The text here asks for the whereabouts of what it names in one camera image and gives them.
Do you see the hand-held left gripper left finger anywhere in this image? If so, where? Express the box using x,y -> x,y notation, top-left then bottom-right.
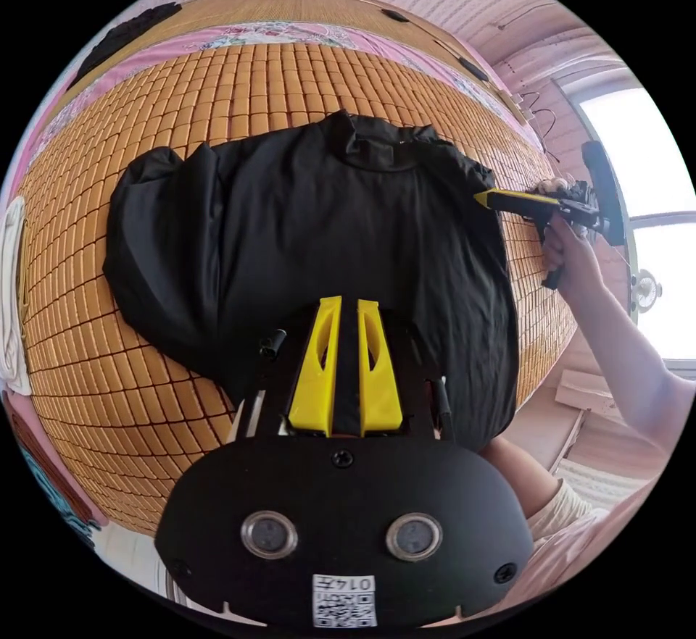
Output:
288,295 -> 344,438

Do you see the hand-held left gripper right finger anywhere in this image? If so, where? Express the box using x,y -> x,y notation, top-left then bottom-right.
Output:
357,299 -> 405,438

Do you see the black short sleeve shirt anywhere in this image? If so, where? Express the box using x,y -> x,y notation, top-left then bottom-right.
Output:
101,109 -> 521,455

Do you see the person's right forearm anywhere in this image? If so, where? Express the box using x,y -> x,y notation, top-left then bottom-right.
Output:
563,272 -> 696,436

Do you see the person's right hand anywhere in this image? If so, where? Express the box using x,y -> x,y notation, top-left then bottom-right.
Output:
535,175 -> 608,301

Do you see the window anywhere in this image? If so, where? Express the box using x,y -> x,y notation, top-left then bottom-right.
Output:
573,85 -> 696,364

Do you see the small fan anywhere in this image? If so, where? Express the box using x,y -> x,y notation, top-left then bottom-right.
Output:
630,268 -> 663,315

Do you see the bed with woven mat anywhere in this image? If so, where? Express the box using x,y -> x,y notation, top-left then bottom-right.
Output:
10,0 -> 580,537

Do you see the person's body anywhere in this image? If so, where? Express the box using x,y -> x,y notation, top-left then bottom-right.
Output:
478,432 -> 659,627

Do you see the white garment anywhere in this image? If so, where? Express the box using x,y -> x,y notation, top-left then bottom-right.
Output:
0,196 -> 35,396

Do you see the pile of clothes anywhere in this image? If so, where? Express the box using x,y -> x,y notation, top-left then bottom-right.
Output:
75,1 -> 183,87

